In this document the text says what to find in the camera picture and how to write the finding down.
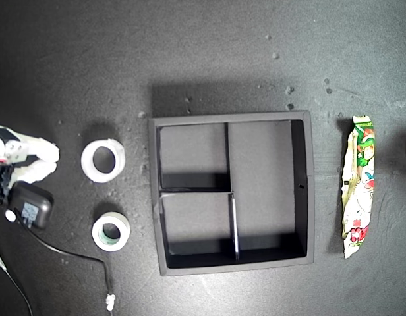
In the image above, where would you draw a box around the black tray with wells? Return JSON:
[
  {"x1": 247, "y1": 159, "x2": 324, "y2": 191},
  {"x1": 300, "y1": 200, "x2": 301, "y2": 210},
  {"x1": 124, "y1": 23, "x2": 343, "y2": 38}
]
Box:
[{"x1": 148, "y1": 110, "x2": 315, "y2": 277}]

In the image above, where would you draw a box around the large white tape roll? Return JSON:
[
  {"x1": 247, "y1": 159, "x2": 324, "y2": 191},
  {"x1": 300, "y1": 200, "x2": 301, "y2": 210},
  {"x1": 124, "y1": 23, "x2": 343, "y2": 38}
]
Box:
[{"x1": 80, "y1": 138, "x2": 127, "y2": 184}]

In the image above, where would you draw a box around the small white tape roll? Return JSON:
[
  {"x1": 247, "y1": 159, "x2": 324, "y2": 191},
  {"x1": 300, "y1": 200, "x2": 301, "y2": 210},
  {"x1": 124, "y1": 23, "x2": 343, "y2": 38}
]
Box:
[{"x1": 91, "y1": 211, "x2": 131, "y2": 253}]

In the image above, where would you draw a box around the thin black cable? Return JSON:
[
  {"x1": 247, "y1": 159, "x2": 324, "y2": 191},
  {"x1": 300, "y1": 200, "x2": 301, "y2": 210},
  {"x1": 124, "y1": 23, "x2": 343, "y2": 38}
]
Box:
[{"x1": 0, "y1": 245, "x2": 34, "y2": 316}]

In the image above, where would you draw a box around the snack bar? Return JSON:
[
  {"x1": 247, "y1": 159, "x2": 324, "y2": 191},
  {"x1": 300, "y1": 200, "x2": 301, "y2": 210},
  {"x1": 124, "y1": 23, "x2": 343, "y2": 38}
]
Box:
[{"x1": 340, "y1": 115, "x2": 378, "y2": 260}]

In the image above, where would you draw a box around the black camera cable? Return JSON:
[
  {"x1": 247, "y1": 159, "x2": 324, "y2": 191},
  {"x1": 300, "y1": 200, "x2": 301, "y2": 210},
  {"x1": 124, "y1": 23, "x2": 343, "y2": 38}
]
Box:
[{"x1": 14, "y1": 210, "x2": 117, "y2": 312}]

